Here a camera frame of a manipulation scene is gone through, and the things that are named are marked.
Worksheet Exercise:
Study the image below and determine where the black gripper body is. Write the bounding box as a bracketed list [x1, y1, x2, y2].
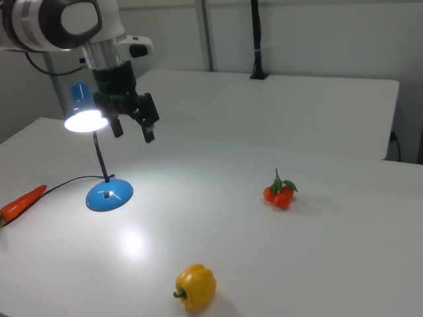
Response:
[91, 61, 139, 116]

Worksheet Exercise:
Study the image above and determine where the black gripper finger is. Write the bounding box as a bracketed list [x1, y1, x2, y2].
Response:
[98, 101, 125, 139]
[132, 92, 161, 144]

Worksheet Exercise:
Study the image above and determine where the blue desk lamp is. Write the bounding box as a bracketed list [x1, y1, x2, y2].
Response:
[63, 82, 134, 213]

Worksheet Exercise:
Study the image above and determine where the orange plastic carrot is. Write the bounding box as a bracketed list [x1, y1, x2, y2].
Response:
[0, 184, 48, 229]

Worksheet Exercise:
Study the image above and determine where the toy orange cluster with leaves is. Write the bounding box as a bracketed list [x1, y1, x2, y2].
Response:
[262, 168, 299, 210]

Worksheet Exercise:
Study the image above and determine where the yellow plastic bell pepper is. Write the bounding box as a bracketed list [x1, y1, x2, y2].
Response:
[172, 263, 217, 310]

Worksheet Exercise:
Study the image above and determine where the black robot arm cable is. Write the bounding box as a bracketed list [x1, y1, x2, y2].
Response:
[25, 52, 89, 77]

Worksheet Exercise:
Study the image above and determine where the dark lamp power cable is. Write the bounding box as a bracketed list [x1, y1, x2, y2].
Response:
[0, 174, 116, 232]

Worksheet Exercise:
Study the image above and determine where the grey metal wall post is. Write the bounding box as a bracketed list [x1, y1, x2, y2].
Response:
[194, 0, 219, 72]

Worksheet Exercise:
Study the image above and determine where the black clamped camera pole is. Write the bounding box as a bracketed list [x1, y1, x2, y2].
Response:
[249, 0, 269, 81]

